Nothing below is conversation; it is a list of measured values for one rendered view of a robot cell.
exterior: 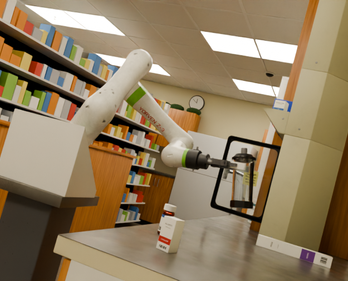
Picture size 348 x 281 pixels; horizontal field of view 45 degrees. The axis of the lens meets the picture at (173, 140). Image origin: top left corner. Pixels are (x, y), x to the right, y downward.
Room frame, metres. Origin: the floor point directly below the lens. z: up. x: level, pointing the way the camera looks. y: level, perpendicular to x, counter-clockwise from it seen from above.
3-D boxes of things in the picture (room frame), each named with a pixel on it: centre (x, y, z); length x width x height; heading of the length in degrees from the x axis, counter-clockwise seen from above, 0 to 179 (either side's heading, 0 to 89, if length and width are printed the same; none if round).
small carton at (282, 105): (1.91, -0.44, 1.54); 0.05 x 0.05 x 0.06; 57
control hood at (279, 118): (1.96, -0.46, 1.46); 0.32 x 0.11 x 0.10; 160
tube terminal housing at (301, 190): (1.90, -0.63, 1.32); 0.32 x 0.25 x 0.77; 160
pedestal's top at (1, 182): (1.67, 0.44, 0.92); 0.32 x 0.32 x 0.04; 75
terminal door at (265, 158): (2.16, -0.41, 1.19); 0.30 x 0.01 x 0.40; 62
